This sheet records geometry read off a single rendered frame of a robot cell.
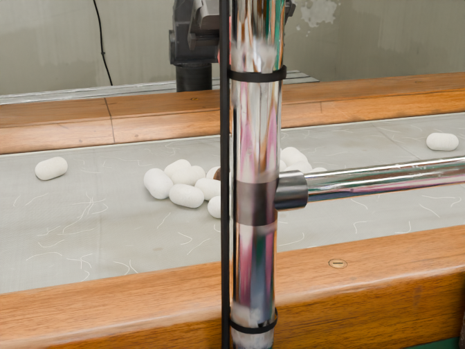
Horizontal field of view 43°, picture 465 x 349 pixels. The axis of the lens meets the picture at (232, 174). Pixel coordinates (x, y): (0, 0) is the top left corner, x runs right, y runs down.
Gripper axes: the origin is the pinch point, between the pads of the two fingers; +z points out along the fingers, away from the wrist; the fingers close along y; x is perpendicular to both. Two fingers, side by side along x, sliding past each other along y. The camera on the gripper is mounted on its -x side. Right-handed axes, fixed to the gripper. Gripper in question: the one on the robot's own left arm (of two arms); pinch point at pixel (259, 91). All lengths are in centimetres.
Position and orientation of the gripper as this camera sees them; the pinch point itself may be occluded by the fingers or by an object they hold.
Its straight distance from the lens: 56.7
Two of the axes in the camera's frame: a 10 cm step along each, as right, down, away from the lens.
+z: 2.1, 8.8, -4.3
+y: 9.6, -1.1, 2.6
